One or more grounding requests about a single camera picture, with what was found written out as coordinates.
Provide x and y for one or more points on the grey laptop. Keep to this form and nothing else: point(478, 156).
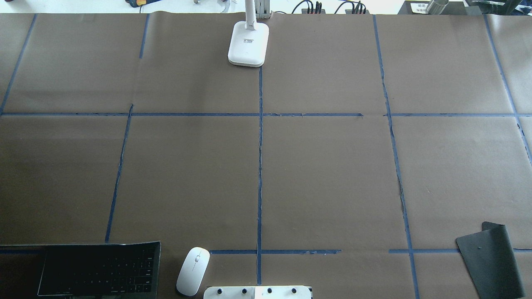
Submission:
point(80, 271)

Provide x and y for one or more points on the white desk lamp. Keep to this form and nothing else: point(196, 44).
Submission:
point(249, 39)

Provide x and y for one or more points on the black mouse pad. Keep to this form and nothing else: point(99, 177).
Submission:
point(491, 263)

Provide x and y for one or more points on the black usb hub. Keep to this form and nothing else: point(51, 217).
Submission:
point(312, 11)
point(357, 11)

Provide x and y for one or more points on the white wireless mouse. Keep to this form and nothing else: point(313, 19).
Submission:
point(192, 271)

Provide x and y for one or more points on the aluminium frame post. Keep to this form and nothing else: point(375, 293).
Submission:
point(262, 9)

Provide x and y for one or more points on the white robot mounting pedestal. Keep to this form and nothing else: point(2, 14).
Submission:
point(259, 292)

